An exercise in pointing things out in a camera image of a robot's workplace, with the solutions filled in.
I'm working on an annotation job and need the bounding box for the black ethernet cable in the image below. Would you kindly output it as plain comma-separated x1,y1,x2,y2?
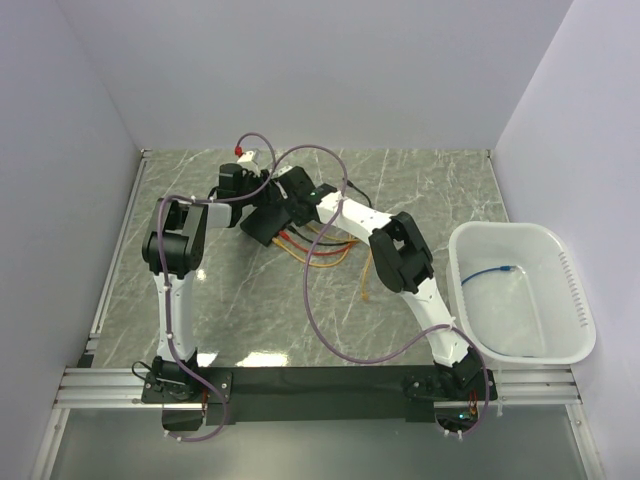
287,180,374,247

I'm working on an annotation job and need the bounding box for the black network switch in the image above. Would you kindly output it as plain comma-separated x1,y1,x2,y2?
240,205,291,247

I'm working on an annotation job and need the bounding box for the yellow ethernet cable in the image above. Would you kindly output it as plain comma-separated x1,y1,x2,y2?
273,234,354,268

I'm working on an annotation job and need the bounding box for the orange ethernet cable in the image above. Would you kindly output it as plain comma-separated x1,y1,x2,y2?
277,222,375,303

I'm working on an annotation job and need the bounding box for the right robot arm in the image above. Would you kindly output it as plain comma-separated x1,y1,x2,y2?
269,167,489,399

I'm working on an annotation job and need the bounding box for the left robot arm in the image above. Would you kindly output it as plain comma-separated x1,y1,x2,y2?
142,160,290,402

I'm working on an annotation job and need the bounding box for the white plastic bin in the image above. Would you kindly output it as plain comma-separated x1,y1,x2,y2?
446,221,596,365

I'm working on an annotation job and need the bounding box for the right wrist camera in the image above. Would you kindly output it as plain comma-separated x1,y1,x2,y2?
275,170,292,199

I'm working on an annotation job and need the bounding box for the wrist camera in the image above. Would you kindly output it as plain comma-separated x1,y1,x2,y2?
275,170,292,199
234,145,261,176

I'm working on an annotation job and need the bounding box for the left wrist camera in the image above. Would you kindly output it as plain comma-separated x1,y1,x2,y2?
234,145,261,176

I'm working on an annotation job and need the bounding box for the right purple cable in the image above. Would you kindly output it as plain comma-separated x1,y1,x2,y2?
272,144,491,439

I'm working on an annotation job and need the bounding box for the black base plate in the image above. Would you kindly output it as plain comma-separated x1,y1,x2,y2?
141,365,498,430

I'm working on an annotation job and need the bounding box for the blue ethernet cable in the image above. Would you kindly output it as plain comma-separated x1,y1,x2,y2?
459,263,524,289

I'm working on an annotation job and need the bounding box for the aluminium rail frame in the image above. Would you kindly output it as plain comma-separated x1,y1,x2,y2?
34,148,605,479

